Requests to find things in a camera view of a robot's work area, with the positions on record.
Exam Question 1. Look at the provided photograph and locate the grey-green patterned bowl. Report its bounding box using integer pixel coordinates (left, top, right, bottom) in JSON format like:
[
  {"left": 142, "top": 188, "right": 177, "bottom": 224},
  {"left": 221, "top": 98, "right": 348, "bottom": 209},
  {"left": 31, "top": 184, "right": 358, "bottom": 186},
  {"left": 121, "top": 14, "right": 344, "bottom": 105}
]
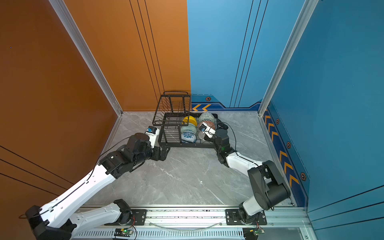
[{"left": 199, "top": 112, "right": 215, "bottom": 123}]

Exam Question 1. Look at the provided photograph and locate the yellow bowl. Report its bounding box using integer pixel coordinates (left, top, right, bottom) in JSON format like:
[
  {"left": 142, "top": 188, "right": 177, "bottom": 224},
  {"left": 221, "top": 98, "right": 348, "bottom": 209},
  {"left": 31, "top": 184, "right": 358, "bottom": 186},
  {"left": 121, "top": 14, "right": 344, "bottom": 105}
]
[{"left": 183, "top": 116, "right": 198, "bottom": 127}]

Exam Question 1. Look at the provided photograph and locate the mint green bowl red rim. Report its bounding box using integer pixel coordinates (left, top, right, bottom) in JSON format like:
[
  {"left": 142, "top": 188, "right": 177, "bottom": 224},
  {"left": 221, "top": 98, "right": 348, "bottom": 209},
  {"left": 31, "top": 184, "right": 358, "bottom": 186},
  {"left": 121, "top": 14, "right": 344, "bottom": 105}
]
[{"left": 181, "top": 124, "right": 197, "bottom": 134}]

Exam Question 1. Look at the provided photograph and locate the blue white floral bowl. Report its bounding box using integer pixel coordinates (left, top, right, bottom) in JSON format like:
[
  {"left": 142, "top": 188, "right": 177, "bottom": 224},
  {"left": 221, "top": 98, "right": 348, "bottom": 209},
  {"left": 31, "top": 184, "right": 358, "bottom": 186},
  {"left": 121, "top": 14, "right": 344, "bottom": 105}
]
[{"left": 181, "top": 131, "right": 197, "bottom": 143}]

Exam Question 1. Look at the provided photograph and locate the pink striped bowl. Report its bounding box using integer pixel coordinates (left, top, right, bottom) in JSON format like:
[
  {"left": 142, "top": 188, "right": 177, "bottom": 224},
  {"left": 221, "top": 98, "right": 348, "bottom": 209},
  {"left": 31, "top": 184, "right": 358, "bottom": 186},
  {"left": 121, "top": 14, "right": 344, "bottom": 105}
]
[{"left": 198, "top": 131, "right": 206, "bottom": 142}]

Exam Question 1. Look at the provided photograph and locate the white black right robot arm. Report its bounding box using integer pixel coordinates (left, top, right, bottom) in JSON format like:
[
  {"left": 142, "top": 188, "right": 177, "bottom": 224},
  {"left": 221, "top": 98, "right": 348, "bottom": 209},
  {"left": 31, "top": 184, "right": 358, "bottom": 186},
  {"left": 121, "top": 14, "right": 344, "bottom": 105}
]
[{"left": 212, "top": 122, "right": 291, "bottom": 225}]

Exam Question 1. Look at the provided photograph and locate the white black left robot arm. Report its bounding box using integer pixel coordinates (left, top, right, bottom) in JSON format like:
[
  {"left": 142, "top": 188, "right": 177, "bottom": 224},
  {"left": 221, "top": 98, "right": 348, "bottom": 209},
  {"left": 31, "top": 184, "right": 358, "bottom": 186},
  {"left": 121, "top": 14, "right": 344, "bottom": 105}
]
[{"left": 25, "top": 132, "right": 170, "bottom": 240}]

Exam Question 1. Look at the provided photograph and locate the green circuit board left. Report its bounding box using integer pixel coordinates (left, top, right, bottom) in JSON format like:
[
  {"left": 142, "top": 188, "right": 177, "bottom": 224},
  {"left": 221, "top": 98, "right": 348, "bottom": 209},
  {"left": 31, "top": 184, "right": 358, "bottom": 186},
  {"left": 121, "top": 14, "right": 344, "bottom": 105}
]
[{"left": 114, "top": 228, "right": 134, "bottom": 239}]

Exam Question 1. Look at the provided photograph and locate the green circuit board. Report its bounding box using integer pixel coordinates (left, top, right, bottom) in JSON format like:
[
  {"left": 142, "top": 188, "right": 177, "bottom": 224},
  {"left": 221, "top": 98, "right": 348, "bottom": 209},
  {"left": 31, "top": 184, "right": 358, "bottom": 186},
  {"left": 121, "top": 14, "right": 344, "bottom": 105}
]
[
  {"left": 243, "top": 228, "right": 265, "bottom": 240},
  {"left": 114, "top": 228, "right": 134, "bottom": 239}
]

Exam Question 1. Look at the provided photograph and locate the green circuit board right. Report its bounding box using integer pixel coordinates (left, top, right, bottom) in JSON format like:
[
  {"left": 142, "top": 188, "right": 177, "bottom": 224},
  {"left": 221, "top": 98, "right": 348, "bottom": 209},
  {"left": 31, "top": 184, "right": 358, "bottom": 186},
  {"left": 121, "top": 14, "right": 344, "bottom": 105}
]
[{"left": 243, "top": 228, "right": 265, "bottom": 240}]

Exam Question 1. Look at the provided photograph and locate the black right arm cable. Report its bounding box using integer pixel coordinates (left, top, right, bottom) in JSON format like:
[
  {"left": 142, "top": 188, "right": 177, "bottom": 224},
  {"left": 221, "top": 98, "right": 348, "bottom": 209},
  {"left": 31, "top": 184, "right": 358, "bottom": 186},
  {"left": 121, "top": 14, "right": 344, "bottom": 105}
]
[{"left": 223, "top": 121, "right": 265, "bottom": 169}]

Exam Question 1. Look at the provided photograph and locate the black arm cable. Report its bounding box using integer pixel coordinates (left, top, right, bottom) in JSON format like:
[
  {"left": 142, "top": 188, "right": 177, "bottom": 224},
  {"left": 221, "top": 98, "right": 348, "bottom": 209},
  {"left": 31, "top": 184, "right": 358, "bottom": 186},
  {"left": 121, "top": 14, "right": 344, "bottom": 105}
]
[
  {"left": 223, "top": 121, "right": 265, "bottom": 169},
  {"left": 18, "top": 136, "right": 133, "bottom": 219}
]

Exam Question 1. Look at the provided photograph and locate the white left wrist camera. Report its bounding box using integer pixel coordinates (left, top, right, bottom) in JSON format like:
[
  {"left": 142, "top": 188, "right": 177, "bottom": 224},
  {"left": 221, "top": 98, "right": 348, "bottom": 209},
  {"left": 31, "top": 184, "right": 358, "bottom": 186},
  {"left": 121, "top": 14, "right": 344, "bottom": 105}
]
[{"left": 145, "top": 126, "right": 160, "bottom": 149}]

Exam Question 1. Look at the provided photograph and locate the black wire dish rack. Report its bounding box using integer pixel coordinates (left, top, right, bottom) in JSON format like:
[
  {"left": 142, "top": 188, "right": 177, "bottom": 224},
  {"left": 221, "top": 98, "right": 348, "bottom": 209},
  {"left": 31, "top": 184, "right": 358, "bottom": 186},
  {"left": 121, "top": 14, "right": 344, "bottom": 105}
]
[{"left": 152, "top": 91, "right": 221, "bottom": 149}]

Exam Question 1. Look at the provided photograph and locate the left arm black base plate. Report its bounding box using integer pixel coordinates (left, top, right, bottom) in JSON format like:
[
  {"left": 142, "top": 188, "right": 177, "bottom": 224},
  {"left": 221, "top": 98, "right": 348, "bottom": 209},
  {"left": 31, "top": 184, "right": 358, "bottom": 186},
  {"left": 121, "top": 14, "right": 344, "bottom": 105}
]
[{"left": 105, "top": 209, "right": 148, "bottom": 227}]

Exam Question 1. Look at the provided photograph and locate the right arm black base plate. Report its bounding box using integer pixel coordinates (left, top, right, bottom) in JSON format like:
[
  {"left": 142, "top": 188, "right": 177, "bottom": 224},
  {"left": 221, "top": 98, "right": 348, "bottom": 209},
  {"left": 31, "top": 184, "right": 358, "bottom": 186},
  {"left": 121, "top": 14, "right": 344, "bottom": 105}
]
[{"left": 225, "top": 209, "right": 268, "bottom": 226}]

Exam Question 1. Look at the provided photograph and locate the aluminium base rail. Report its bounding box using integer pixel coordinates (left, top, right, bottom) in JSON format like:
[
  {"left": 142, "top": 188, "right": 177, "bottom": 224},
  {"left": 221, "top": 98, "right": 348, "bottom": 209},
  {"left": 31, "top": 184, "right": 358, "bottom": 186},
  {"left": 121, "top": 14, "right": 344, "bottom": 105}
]
[{"left": 74, "top": 205, "right": 317, "bottom": 240}]

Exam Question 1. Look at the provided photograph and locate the aluminium corner post right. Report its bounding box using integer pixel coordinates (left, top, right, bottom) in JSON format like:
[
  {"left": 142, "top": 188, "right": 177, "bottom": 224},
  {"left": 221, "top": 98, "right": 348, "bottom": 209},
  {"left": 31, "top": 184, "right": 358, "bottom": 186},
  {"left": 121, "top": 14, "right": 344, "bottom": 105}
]
[{"left": 257, "top": 0, "right": 319, "bottom": 117}]

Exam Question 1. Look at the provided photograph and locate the aluminium corner post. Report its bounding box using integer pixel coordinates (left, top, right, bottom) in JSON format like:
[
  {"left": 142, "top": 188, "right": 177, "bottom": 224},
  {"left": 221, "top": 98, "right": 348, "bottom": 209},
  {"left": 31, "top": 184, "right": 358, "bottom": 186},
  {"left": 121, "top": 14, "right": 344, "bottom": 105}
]
[
  {"left": 49, "top": 0, "right": 123, "bottom": 117},
  {"left": 257, "top": 0, "right": 319, "bottom": 117}
]

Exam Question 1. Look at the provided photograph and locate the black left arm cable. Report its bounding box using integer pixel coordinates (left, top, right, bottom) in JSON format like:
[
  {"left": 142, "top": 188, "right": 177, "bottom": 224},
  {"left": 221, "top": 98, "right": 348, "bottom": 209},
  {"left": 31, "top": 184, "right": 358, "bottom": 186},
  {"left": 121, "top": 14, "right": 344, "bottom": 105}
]
[{"left": 18, "top": 136, "right": 133, "bottom": 219}]

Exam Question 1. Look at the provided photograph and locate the aluminium corner post left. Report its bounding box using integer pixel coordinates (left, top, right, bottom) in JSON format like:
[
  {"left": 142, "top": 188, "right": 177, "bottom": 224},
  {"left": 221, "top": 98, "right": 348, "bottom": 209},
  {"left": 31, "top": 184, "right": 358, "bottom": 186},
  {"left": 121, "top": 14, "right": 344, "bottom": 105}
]
[{"left": 49, "top": 0, "right": 123, "bottom": 117}]

